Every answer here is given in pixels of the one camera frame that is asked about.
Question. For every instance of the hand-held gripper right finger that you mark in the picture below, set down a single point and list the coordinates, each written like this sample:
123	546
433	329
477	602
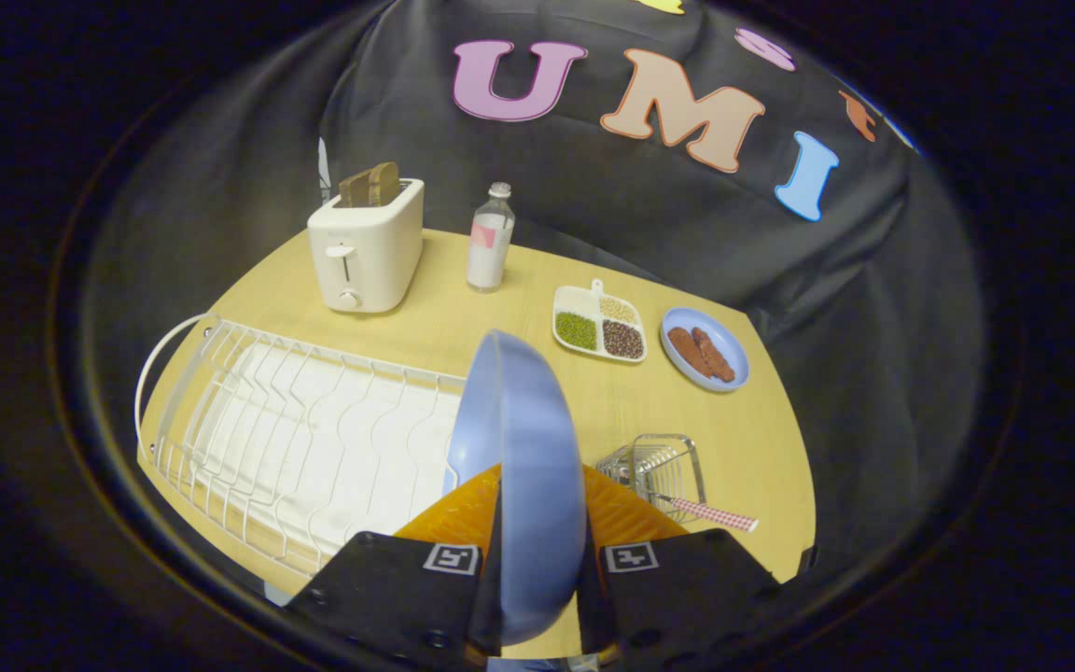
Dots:
677	588

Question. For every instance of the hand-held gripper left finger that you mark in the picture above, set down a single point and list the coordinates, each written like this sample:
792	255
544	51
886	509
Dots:
388	588

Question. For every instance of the small blue plate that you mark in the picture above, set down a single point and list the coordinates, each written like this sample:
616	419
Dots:
729	347

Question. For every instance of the brown sausage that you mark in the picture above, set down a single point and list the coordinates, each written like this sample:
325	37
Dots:
715	355
689	350

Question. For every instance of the white divided tray of beans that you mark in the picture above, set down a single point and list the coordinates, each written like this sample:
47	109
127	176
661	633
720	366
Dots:
598	324

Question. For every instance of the white toaster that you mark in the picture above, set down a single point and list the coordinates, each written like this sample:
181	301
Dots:
365	247

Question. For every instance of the clear bottle with pink label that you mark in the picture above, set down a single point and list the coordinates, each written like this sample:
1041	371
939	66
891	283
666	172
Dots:
489	241

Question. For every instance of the black backdrop cloth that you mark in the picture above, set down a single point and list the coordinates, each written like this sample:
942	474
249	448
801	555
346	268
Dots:
649	205

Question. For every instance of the brown toast slice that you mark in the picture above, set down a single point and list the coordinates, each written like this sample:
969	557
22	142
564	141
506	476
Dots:
371	184

